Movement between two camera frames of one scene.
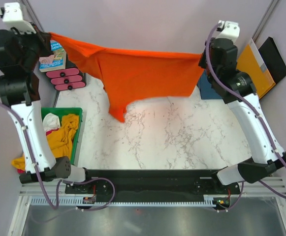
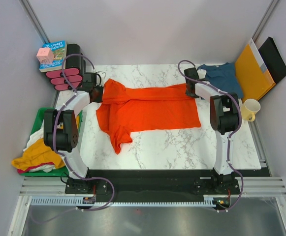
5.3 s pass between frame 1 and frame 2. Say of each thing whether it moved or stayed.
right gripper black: moved
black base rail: stayed
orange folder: stayed
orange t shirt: moved
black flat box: stayed
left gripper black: moved
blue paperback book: stayed
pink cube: stayed
